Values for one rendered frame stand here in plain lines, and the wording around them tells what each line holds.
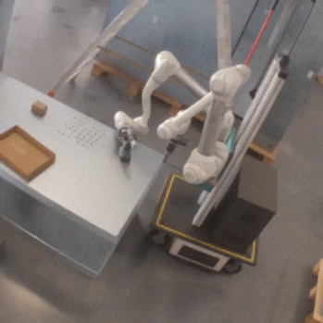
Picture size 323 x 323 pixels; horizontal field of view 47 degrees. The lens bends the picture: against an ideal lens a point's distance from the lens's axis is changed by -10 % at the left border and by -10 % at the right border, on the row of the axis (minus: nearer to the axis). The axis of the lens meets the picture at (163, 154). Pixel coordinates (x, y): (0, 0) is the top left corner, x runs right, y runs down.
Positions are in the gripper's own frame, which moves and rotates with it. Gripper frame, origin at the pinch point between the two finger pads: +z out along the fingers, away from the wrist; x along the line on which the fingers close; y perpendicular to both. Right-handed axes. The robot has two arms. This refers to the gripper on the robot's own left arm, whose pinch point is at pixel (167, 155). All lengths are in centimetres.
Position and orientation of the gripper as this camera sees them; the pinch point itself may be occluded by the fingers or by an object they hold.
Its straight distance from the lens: 289.5
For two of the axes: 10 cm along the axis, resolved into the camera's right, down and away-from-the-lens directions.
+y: -9.2, -4.0, -0.2
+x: -2.2, 5.5, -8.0
